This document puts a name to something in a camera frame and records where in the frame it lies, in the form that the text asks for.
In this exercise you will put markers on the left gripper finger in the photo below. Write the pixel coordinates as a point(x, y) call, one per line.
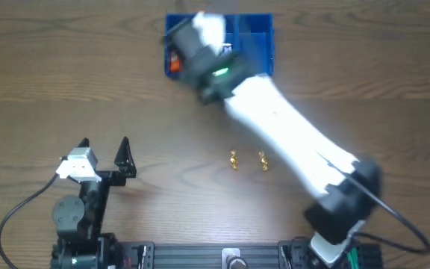
point(125, 161)
point(83, 143)

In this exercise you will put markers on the blue tray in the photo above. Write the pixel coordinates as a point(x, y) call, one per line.
point(254, 45)

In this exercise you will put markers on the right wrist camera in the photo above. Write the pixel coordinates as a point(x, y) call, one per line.
point(209, 30)

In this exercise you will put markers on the gold wrapped candy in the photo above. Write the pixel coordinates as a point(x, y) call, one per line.
point(234, 160)
point(263, 160)

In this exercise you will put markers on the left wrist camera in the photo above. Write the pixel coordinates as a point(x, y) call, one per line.
point(78, 164)

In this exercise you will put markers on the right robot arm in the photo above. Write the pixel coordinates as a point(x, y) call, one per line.
point(286, 130)

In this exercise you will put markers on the mounting rail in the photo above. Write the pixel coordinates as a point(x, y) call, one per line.
point(200, 256)

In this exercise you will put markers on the orange candy box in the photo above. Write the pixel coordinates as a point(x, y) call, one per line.
point(175, 66)

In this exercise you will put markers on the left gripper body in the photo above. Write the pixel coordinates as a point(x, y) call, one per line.
point(113, 178)

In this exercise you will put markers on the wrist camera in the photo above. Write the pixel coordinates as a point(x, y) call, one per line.
point(78, 164)
point(209, 30)

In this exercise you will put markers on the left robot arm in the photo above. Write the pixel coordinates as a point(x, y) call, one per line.
point(84, 214)

